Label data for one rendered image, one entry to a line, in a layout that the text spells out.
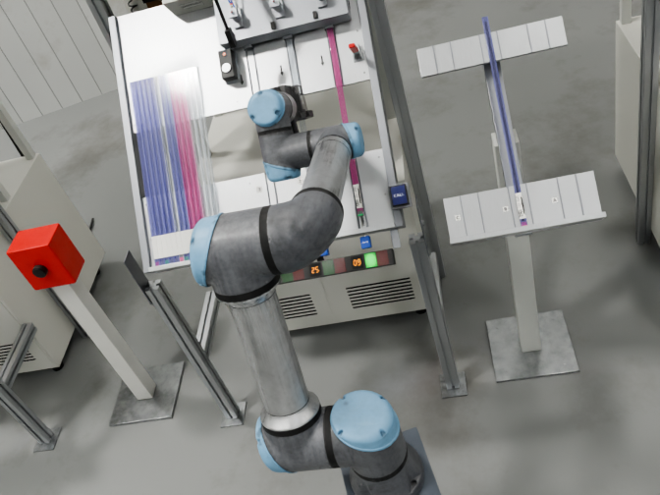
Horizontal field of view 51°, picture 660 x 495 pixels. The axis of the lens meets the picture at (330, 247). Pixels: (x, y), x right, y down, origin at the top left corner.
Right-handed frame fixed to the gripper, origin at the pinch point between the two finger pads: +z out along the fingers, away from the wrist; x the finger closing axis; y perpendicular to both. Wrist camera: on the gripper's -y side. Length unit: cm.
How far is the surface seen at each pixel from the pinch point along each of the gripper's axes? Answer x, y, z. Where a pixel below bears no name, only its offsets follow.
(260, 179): 13.5, -13.0, -2.0
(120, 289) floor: 114, -50, 96
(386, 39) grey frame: -23.4, 17.0, 23.2
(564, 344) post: -59, -84, 42
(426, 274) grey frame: -23, -47, 5
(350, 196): -8.9, -21.8, -4.0
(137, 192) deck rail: 47.7, -9.6, -2.5
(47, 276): 86, -28, 6
